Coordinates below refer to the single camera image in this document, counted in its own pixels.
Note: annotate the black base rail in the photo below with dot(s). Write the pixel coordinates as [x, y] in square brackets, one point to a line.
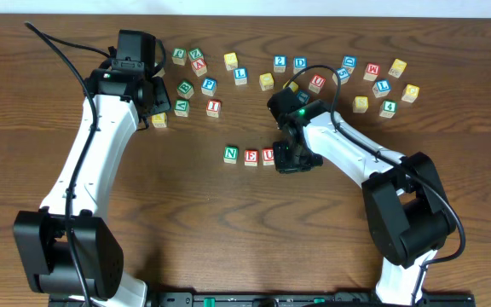
[344, 299]

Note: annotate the blue l block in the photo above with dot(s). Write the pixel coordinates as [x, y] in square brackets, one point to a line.
[381, 88]
[240, 76]

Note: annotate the blue d block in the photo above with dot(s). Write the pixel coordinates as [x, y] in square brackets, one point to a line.
[299, 63]
[349, 63]

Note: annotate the yellow s block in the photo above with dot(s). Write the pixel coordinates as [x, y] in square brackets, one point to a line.
[231, 61]
[360, 104]

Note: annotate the blue L block right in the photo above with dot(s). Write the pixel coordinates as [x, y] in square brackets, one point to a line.
[381, 88]

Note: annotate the green J block upper left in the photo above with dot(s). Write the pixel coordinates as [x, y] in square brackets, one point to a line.
[179, 56]

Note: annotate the blue D block centre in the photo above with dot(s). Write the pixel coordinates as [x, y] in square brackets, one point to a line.
[299, 63]

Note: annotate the yellow S block top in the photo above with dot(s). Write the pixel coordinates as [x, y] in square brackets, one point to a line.
[231, 61]

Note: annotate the green N block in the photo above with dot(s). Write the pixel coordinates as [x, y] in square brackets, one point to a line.
[230, 155]

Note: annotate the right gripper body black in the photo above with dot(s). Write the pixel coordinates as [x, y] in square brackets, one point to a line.
[291, 158]

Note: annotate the red E block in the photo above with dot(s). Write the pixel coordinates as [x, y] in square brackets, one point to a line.
[251, 157]

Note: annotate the yellow O block right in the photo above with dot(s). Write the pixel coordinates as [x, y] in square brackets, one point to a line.
[291, 85]

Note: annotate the blue L block centre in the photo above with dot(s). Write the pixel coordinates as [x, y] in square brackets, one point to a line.
[240, 76]

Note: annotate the green Z block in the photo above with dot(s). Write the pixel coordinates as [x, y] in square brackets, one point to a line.
[195, 54]

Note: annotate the yellow k block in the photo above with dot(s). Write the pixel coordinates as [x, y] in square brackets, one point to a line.
[159, 120]
[397, 68]

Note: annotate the red I block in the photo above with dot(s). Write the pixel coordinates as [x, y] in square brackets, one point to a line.
[213, 108]

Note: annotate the red u block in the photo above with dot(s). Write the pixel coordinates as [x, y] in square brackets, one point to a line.
[316, 83]
[268, 156]

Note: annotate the yellow K block left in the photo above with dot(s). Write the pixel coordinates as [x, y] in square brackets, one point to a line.
[159, 120]

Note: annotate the blue P block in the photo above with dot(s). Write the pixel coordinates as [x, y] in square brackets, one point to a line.
[209, 87]

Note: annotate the green 4 block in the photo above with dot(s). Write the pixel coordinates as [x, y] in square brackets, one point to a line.
[388, 109]

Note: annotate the yellow o block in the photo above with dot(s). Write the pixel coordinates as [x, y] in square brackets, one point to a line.
[266, 81]
[291, 85]

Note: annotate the yellow G block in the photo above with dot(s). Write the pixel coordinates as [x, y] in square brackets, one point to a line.
[410, 93]

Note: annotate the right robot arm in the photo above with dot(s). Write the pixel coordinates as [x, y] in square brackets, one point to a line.
[408, 214]

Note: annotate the blue 2 block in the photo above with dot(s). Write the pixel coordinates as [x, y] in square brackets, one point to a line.
[280, 62]

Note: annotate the green B block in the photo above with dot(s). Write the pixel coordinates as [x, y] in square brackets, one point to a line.
[185, 89]

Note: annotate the yellow S block right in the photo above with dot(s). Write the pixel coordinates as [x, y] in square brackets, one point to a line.
[360, 104]

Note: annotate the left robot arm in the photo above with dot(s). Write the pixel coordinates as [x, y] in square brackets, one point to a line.
[65, 246]

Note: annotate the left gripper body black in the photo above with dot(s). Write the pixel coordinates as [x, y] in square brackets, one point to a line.
[160, 99]

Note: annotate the blue T block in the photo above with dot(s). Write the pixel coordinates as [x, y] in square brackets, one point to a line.
[303, 97]

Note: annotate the yellow O block left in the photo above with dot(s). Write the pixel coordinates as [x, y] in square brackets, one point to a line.
[266, 81]

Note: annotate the yellow K block right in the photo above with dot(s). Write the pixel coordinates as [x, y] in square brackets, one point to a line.
[397, 68]

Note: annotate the blue D block right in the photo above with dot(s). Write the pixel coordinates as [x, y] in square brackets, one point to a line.
[349, 63]

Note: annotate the red A block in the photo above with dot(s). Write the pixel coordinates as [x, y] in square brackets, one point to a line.
[199, 67]

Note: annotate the red M block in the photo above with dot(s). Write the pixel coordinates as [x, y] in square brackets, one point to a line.
[371, 72]

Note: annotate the blue 5 block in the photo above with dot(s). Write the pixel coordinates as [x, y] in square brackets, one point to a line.
[341, 76]

